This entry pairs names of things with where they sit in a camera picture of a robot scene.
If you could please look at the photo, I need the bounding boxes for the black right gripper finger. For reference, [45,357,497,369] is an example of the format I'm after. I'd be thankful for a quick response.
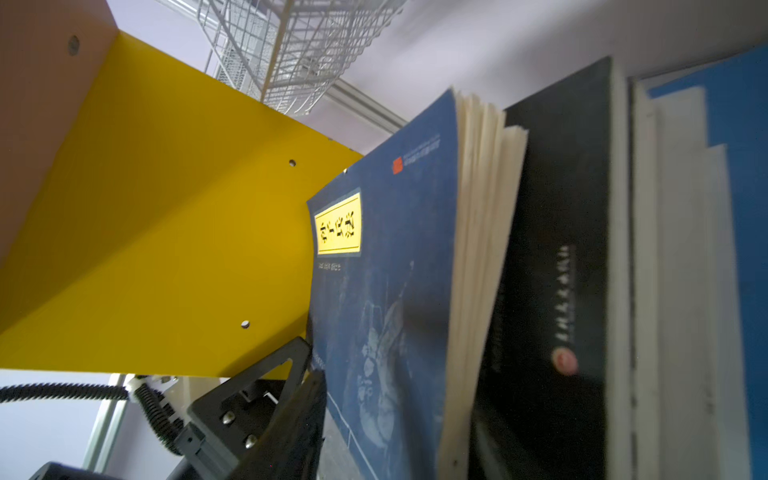
[230,371,327,479]

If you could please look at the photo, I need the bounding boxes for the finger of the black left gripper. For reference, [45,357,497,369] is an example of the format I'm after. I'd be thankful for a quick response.
[173,337,311,479]

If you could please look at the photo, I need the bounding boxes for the blue book landscape cover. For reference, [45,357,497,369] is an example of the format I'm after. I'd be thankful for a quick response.
[307,90,528,479]

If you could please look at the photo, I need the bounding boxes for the dark book white characters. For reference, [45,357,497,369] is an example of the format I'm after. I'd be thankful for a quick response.
[469,57,632,479]

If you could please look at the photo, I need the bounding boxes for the white book black text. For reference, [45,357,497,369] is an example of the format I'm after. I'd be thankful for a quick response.
[631,85,751,479]

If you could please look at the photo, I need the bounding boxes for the yellow wooden bookshelf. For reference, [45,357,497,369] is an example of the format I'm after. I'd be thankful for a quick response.
[1,1,358,377]

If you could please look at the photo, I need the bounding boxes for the black corrugated cable conduit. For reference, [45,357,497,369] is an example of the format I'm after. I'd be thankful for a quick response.
[0,382,184,456]

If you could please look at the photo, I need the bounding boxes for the white wire rack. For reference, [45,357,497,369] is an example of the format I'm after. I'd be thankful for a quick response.
[168,0,404,117]

